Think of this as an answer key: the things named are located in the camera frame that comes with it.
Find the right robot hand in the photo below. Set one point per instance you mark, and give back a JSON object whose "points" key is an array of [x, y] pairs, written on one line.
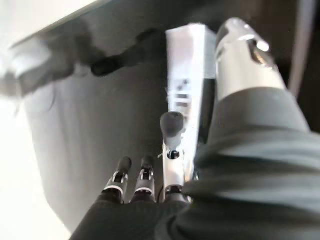
{"points": [[250, 175]]}

